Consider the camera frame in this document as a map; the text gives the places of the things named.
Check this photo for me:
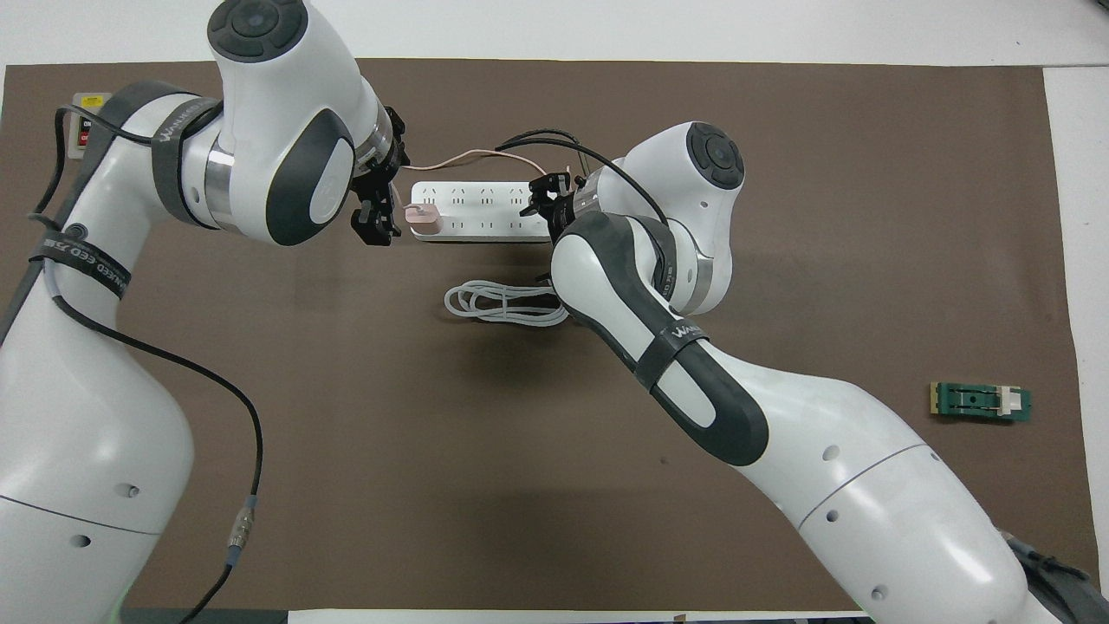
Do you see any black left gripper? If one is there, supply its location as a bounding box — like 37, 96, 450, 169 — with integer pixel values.
350, 106, 412, 248

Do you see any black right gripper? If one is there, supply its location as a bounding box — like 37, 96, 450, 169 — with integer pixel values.
517, 171, 580, 231

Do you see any pink charger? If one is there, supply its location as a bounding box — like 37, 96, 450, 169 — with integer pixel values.
404, 202, 445, 237

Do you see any white power strip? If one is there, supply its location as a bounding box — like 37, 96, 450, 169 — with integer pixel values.
409, 179, 557, 244

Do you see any pink charging cable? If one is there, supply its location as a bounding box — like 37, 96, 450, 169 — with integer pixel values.
401, 148, 550, 180

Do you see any grey push button box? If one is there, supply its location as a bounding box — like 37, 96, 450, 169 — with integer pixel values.
70, 90, 114, 162

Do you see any brown table mat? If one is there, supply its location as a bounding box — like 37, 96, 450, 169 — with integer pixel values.
0, 58, 1102, 613

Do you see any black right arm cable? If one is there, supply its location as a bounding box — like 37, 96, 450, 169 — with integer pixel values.
493, 128, 670, 228

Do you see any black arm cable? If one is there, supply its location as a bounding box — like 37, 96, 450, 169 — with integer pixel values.
493, 128, 670, 228
24, 102, 266, 624

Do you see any white power strip cord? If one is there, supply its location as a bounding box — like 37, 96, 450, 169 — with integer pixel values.
443, 278, 574, 329

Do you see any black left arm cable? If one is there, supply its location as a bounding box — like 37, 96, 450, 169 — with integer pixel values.
24, 102, 266, 624

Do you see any green knife switch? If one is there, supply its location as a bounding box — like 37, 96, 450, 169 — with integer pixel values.
929, 380, 1034, 426

